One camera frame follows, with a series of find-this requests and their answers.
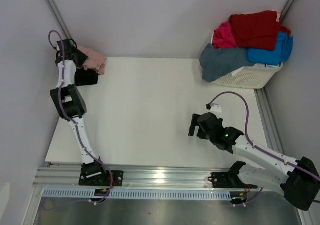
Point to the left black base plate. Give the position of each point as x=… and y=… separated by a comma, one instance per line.
x=110, y=178

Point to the pink t shirt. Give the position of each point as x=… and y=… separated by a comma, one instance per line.
x=95, y=61

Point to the dark red t shirt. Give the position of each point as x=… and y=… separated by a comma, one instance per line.
x=257, y=30

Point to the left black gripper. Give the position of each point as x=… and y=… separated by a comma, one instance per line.
x=83, y=58

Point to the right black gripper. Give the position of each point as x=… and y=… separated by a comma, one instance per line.
x=194, y=123

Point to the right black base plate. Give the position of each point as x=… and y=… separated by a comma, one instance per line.
x=226, y=180

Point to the folded black t shirt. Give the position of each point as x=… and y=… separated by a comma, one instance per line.
x=86, y=77

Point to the white t shirt in basket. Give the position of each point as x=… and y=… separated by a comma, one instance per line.
x=268, y=66

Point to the grey blue t shirt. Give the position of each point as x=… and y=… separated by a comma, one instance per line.
x=217, y=63

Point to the white laundry basket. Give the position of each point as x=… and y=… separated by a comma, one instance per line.
x=247, y=78

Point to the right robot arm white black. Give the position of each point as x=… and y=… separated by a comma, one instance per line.
x=297, y=180

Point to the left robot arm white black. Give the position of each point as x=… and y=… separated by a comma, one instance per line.
x=72, y=108

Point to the magenta t shirt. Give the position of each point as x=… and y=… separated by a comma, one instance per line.
x=223, y=37

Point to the white slotted cable duct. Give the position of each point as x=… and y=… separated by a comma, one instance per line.
x=138, y=194

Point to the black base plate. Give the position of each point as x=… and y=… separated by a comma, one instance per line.
x=226, y=180
x=110, y=178

